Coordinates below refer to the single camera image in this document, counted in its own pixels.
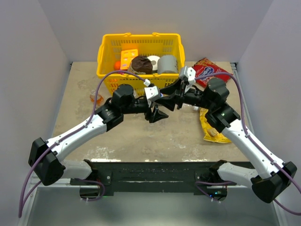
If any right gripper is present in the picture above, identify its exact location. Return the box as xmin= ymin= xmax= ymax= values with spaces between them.
xmin=155 ymin=77 xmax=214 ymax=111

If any orange tea bottle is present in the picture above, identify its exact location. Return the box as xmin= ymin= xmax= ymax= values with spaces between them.
xmin=90 ymin=89 xmax=103 ymax=106

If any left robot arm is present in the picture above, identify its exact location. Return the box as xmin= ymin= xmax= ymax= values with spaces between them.
xmin=29 ymin=84 xmax=168 ymax=186

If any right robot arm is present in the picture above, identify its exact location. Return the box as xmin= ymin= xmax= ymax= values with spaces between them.
xmin=156 ymin=78 xmax=297 ymax=203

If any grey tape roll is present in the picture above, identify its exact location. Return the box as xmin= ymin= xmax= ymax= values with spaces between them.
xmin=157 ymin=55 xmax=178 ymax=74

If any white tape roll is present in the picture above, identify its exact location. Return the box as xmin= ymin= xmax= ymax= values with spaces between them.
xmin=147 ymin=55 xmax=160 ymax=73

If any brown wrapped package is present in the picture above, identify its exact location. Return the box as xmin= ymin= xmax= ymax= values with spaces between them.
xmin=128 ymin=56 xmax=153 ymax=75

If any red snack bag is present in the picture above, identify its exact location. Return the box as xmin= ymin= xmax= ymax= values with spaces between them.
xmin=192 ymin=57 xmax=231 ymax=88

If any yellow chips bag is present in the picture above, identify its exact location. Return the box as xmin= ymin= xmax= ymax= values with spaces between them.
xmin=199 ymin=108 xmax=231 ymax=144

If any orange juice carton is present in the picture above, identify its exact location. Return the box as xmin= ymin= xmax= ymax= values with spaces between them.
xmin=120 ymin=49 xmax=138 ymax=70

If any orange ball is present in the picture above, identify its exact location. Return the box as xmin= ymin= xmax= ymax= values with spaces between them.
xmin=114 ymin=61 xmax=121 ymax=70

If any yellow plastic shopping basket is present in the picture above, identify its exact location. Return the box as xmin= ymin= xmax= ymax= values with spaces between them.
xmin=96 ymin=32 xmax=185 ymax=96

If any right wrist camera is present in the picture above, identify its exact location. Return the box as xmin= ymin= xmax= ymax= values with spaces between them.
xmin=179 ymin=66 xmax=196 ymax=93

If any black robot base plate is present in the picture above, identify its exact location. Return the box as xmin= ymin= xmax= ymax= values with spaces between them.
xmin=71 ymin=160 xmax=227 ymax=198

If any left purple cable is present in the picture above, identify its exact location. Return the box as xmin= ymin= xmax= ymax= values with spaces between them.
xmin=18 ymin=70 xmax=151 ymax=218

